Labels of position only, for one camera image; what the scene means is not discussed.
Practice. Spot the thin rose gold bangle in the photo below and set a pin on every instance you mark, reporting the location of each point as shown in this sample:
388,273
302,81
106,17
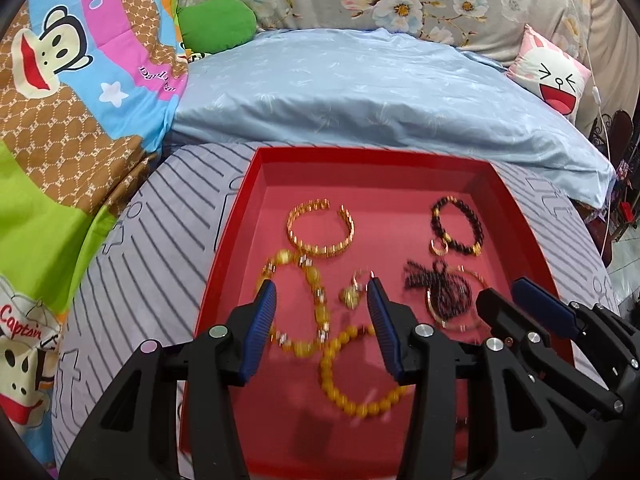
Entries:
468,321

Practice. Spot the dark small-bead mala strand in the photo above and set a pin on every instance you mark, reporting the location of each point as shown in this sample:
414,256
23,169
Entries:
447,294

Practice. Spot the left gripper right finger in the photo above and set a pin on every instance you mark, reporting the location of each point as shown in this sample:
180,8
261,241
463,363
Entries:
513,431

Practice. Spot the dark wooden chair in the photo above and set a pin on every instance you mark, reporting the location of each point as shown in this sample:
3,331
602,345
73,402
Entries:
613,136

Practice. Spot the pink white cat cushion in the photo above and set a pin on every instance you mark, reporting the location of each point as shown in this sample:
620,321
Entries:
549,73

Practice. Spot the cartoon monkey colourful quilt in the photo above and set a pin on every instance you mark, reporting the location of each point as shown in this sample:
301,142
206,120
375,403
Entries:
89,89

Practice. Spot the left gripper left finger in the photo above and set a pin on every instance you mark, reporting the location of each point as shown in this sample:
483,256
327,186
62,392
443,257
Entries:
131,432

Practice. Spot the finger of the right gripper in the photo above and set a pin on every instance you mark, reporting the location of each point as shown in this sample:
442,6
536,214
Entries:
532,343
606,340

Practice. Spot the gold braided cuff bangle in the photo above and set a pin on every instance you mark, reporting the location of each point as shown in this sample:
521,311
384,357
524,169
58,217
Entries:
316,230

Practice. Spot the light blue pillow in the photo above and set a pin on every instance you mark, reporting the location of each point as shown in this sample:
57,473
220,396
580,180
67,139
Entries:
352,87

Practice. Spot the grey floral bedsheet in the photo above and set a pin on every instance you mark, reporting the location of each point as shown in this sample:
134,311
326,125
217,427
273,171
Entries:
596,32

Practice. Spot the green plush cushion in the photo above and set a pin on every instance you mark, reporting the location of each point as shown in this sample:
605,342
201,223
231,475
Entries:
213,26

